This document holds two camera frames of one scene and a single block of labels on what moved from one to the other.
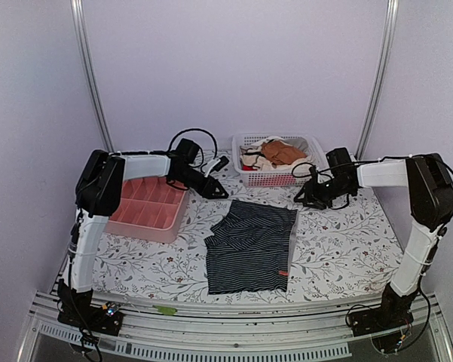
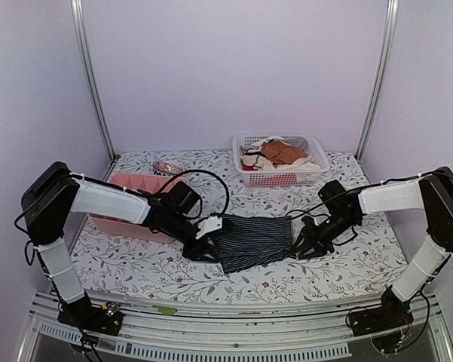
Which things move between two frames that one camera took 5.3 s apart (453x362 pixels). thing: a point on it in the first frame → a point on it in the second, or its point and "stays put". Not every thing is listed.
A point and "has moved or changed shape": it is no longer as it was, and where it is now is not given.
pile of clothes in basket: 274,153 stays put
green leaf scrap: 164,310 stays put
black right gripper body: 323,195 → 323,235
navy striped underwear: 249,250 has moved or changed shape
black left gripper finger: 214,190 → 203,250
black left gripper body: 187,179 → 176,226
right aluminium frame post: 380,80 stays put
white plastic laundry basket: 267,160 stays put
